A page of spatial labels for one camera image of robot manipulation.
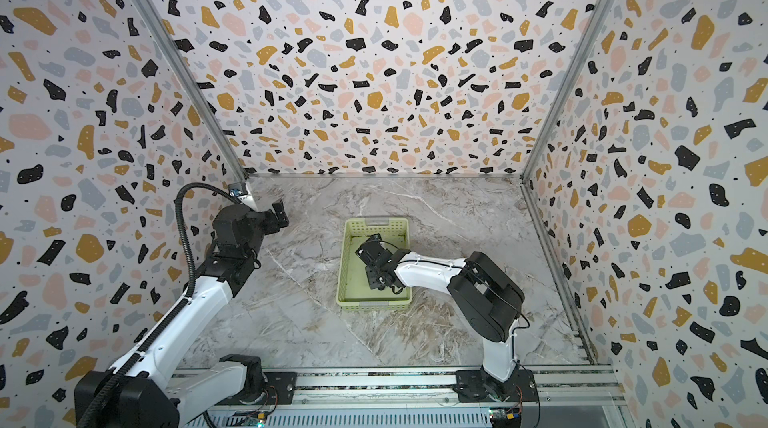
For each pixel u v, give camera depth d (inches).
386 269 26.1
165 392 16.2
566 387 30.1
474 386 29.0
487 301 18.9
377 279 26.2
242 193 26.1
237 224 22.6
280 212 28.8
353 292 35.4
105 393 14.3
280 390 28.8
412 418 30.7
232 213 24.3
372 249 28.5
